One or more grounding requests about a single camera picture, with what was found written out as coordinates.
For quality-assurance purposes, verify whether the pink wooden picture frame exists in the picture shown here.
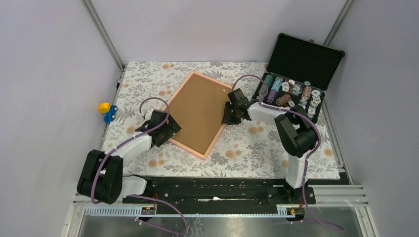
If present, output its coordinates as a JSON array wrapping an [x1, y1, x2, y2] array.
[[163, 71, 234, 161]]

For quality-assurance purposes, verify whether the brown cardboard backing board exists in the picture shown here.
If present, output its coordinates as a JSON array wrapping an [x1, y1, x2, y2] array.
[[167, 74, 231, 156]]

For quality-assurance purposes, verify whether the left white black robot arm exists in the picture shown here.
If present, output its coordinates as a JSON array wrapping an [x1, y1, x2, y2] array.
[[77, 110, 181, 204]]

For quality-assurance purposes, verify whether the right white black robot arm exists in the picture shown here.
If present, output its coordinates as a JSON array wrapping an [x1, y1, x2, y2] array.
[[222, 89, 321, 203]]

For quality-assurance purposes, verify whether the purple poker chip stack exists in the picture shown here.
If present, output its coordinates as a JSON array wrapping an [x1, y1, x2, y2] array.
[[266, 89, 278, 104]]

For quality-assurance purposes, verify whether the floral patterned table mat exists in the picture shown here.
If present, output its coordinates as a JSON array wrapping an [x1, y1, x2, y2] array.
[[94, 61, 342, 180]]

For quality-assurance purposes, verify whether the green poker chip stack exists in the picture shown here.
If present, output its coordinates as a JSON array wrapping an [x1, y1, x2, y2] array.
[[258, 74, 274, 98]]

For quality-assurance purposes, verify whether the brown poker chip stack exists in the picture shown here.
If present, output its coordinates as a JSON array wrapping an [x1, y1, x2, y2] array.
[[275, 93, 292, 107]]

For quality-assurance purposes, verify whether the blue poker chip stack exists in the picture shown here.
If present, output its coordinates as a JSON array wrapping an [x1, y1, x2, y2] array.
[[270, 77, 283, 92]]

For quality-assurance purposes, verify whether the yellow and blue toy car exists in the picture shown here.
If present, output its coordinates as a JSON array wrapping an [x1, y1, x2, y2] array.
[[97, 102, 118, 123]]

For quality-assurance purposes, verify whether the pink poker chip stack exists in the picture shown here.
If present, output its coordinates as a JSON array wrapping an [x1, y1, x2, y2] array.
[[301, 86, 312, 101]]

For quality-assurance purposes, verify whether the black poker chip case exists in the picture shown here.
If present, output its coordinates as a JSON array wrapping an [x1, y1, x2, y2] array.
[[252, 33, 345, 123]]

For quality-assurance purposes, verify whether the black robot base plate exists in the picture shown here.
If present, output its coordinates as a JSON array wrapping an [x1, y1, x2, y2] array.
[[117, 174, 349, 214]]

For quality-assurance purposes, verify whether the white slotted cable duct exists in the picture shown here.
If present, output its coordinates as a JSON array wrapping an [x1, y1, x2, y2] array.
[[84, 205, 156, 217]]

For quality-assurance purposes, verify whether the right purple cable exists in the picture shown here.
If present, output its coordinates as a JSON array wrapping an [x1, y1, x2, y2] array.
[[231, 74, 345, 233]]

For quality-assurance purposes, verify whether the left aluminium corner post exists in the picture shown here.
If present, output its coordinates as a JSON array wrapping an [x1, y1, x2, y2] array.
[[81, 0, 125, 71]]

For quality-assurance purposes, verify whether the aluminium corner post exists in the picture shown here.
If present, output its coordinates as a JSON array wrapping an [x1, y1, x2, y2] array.
[[81, 0, 125, 71], [323, 0, 356, 46]]

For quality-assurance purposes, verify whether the right aluminium corner post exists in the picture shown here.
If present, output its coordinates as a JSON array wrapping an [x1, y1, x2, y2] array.
[[323, 0, 356, 46]]

